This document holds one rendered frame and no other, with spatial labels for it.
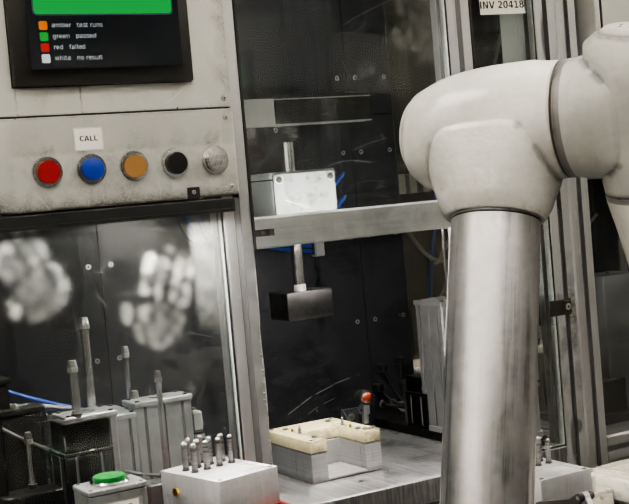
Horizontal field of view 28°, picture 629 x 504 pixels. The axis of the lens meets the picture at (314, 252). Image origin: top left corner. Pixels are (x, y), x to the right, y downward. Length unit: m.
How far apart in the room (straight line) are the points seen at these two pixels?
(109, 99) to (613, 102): 0.68
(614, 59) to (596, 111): 0.06
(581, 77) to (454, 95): 0.14
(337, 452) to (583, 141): 0.90
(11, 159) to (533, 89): 0.67
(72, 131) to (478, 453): 0.70
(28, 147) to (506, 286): 0.65
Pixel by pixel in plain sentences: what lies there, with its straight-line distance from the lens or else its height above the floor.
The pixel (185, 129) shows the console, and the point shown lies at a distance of 1.73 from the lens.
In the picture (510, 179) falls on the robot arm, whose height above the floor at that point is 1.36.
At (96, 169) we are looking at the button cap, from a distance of 1.67.
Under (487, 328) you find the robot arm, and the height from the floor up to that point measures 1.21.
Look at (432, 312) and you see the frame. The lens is 2.18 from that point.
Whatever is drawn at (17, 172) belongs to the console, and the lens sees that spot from 1.65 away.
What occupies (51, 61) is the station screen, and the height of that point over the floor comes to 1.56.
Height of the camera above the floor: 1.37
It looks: 3 degrees down
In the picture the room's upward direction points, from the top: 5 degrees counter-clockwise
